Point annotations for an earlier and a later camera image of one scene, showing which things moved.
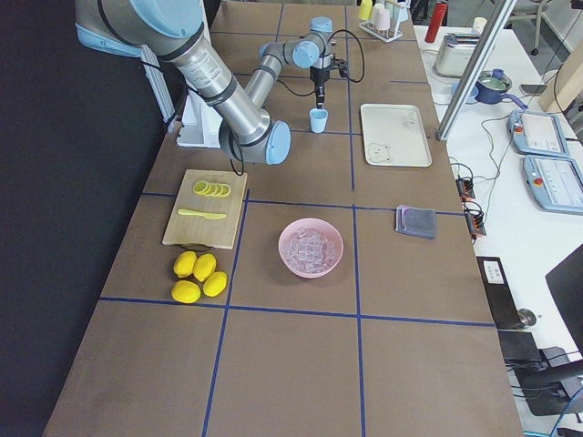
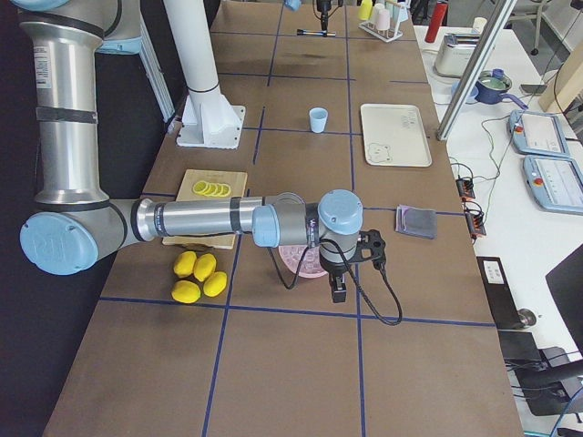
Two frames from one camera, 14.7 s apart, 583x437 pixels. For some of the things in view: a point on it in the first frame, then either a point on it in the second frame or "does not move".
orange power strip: (465, 188) does not move
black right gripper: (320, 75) to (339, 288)
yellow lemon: (214, 284) does not move
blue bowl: (472, 94) does not move
